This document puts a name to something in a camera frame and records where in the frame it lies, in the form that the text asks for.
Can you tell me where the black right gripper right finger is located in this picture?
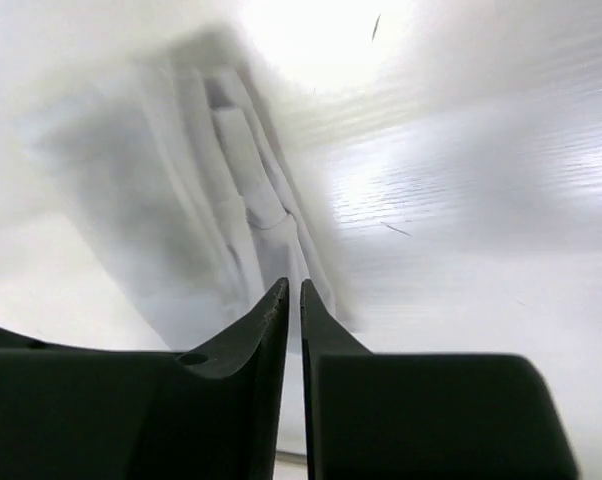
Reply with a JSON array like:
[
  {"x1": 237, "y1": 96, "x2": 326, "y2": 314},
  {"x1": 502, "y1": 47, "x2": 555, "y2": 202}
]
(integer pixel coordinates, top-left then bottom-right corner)
[{"x1": 300, "y1": 281, "x2": 579, "y2": 479}]

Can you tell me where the white skirt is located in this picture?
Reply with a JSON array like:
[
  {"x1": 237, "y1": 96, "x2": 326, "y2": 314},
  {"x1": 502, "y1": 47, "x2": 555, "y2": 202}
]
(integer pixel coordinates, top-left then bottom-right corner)
[{"x1": 20, "y1": 29, "x2": 353, "y2": 349}]

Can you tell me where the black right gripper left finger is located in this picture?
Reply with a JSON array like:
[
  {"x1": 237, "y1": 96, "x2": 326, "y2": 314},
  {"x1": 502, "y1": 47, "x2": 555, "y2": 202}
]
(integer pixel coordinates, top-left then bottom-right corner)
[{"x1": 0, "y1": 279, "x2": 289, "y2": 479}]

